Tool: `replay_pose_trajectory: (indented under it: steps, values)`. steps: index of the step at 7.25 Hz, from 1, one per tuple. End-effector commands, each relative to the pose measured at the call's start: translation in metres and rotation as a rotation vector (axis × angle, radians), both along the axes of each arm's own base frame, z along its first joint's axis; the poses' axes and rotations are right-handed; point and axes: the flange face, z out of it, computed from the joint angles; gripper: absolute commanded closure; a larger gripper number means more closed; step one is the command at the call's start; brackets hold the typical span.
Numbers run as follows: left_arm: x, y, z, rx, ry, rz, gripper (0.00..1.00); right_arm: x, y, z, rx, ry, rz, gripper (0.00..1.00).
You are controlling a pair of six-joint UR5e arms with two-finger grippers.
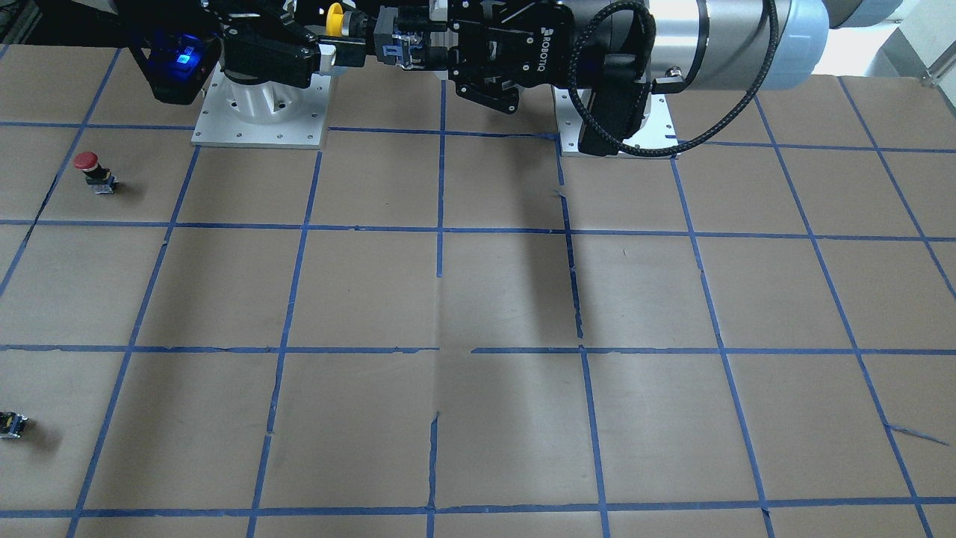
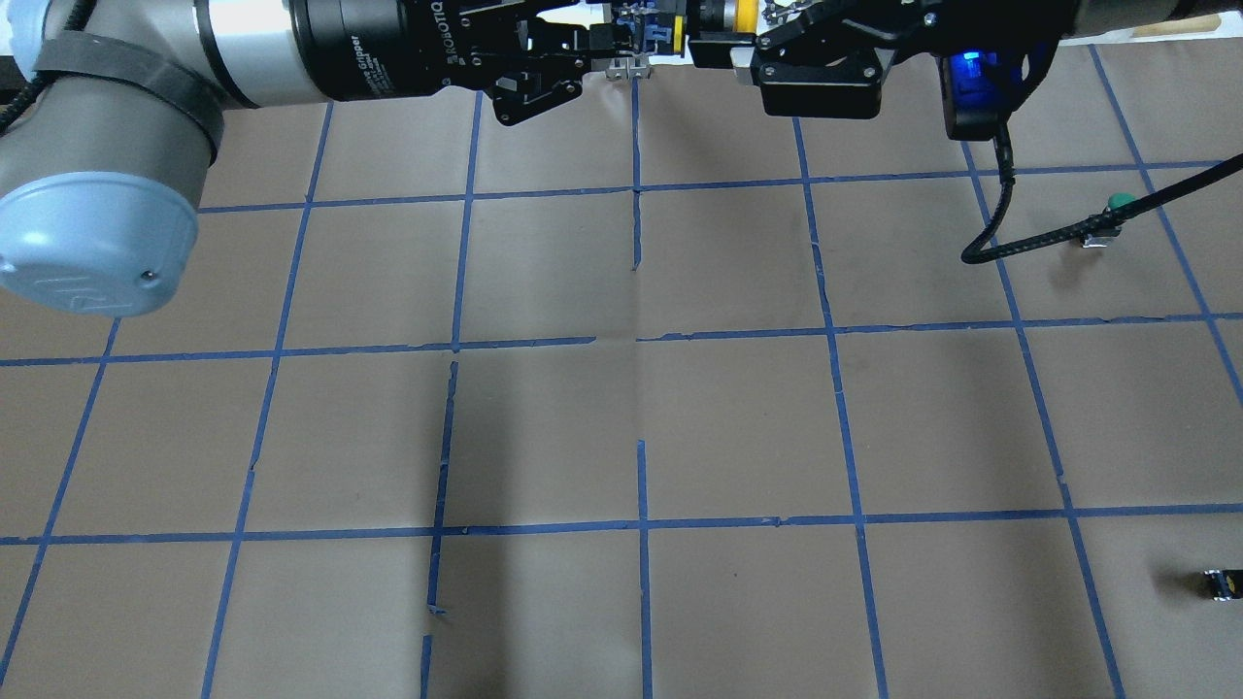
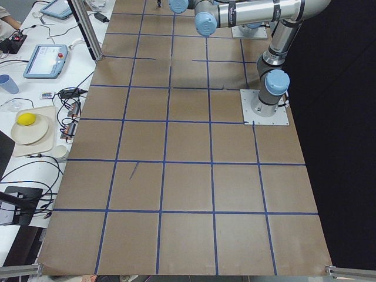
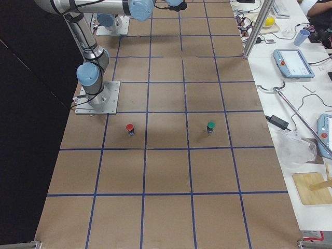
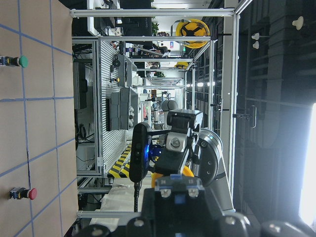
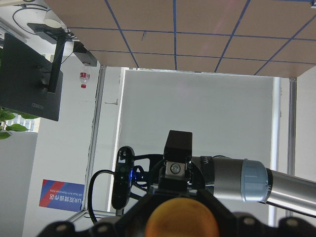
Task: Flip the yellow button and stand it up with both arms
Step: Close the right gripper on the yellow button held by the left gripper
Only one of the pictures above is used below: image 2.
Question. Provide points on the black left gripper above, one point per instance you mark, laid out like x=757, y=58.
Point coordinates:
x=374, y=49

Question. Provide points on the yellow push button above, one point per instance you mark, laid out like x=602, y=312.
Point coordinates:
x=670, y=28

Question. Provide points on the green push button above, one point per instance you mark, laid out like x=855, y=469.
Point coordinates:
x=1102, y=230

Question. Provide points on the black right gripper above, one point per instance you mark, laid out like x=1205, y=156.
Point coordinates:
x=898, y=24

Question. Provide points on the aluminium frame post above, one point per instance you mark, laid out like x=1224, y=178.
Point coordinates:
x=628, y=67

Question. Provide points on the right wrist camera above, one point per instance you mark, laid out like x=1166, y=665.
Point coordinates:
x=981, y=90

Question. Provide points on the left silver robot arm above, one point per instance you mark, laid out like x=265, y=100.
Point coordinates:
x=107, y=146

